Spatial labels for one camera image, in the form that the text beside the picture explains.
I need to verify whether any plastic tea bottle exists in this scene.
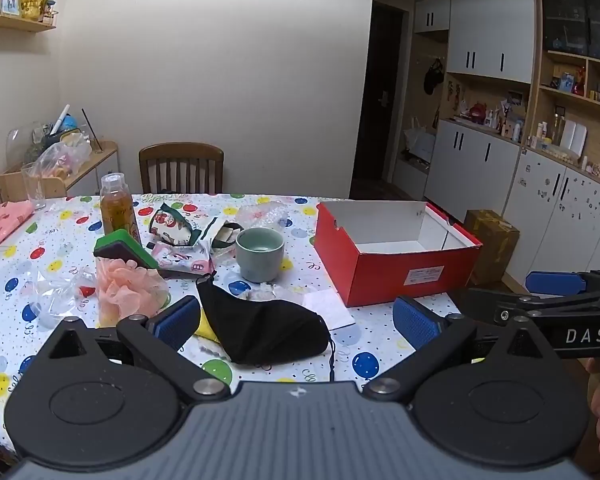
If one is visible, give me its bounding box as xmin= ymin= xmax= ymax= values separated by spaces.
xmin=100 ymin=172 xmax=142 ymax=246

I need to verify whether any balloon print tablecloth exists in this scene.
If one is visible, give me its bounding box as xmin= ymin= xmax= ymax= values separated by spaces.
xmin=0 ymin=192 xmax=481 ymax=461

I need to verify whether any white wall cabinet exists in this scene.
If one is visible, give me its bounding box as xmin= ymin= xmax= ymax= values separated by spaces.
xmin=414 ymin=0 xmax=536 ymax=86

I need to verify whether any green and black sponge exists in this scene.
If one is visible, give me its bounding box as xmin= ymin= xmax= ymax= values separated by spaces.
xmin=93 ymin=229 xmax=159 ymax=271

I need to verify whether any clear drinking glass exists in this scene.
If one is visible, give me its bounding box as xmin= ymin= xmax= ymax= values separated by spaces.
xmin=21 ymin=162 xmax=48 ymax=211

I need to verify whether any white paper slip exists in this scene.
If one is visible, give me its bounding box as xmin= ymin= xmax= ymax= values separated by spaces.
xmin=302 ymin=289 xmax=356 ymax=331

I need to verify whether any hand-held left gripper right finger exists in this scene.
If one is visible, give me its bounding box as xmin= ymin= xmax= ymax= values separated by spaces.
xmin=362 ymin=296 xmax=561 ymax=402

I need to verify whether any white bag with green strap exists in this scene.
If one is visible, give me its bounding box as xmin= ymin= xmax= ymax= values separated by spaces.
xmin=200 ymin=217 xmax=246 ymax=256

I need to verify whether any wooden chair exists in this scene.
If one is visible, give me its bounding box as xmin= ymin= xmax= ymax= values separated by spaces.
xmin=138 ymin=142 xmax=225 ymax=195

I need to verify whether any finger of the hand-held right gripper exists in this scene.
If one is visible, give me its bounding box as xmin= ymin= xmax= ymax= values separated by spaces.
xmin=525 ymin=270 xmax=600 ymax=295
xmin=454 ymin=286 xmax=588 ymax=327

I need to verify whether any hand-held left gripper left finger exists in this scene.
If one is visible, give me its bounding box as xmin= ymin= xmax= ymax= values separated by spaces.
xmin=47 ymin=296 xmax=231 ymax=402

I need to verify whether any black hanging bag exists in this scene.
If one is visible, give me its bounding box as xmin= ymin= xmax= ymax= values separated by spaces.
xmin=423 ymin=58 xmax=445 ymax=96

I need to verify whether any dark door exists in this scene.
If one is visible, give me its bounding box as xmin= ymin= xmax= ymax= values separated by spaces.
xmin=350 ymin=2 xmax=411 ymax=201

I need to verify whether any wooden display shelf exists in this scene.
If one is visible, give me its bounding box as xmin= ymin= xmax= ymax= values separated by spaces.
xmin=530 ymin=0 xmax=600 ymax=186

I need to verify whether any plastic bag of snacks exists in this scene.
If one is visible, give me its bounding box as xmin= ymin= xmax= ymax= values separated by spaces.
xmin=32 ymin=132 xmax=93 ymax=181

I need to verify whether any pink cloth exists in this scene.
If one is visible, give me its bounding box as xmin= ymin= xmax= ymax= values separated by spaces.
xmin=0 ymin=201 xmax=35 ymax=262

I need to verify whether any black face mask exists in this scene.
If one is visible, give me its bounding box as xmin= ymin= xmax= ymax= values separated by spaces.
xmin=196 ymin=272 xmax=337 ymax=382

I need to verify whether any crumpled clear plastic bag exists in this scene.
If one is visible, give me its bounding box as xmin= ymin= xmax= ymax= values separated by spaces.
xmin=22 ymin=265 xmax=101 ymax=329

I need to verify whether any red cardboard box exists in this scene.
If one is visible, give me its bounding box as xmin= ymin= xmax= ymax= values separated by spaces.
xmin=313 ymin=201 xmax=482 ymax=308

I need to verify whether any white base cabinet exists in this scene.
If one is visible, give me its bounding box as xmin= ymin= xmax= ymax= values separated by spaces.
xmin=424 ymin=119 xmax=600 ymax=292

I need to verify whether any clear plastic wrap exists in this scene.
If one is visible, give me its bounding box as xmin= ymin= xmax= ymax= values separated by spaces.
xmin=237 ymin=202 xmax=291 ymax=233

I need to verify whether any white shopping bag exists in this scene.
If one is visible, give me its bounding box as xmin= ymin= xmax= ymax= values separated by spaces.
xmin=404 ymin=117 xmax=437 ymax=162

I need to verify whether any brown cardboard box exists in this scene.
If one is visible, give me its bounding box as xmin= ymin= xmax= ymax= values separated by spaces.
xmin=463 ymin=209 xmax=521 ymax=286

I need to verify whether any wooden wall shelf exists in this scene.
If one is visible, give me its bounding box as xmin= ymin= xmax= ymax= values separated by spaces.
xmin=0 ymin=0 xmax=58 ymax=34

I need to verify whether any printed pouch with green trim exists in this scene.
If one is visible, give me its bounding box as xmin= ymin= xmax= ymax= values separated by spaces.
xmin=147 ymin=202 xmax=204 ymax=248

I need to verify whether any pink mesh bath pouf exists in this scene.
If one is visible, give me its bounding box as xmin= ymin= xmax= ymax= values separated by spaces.
xmin=96 ymin=259 xmax=171 ymax=326

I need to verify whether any yellow sponge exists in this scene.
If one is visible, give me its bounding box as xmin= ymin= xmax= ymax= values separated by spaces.
xmin=195 ymin=316 xmax=222 ymax=345

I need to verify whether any pink printed pouch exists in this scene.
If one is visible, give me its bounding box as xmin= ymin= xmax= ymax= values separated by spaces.
xmin=150 ymin=240 xmax=216 ymax=279

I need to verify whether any pale green ceramic cup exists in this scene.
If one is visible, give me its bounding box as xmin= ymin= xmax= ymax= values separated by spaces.
xmin=235 ymin=227 xmax=285 ymax=283

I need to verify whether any wooden side shelf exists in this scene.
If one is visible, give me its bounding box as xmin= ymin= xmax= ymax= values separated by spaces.
xmin=0 ymin=141 xmax=120 ymax=203

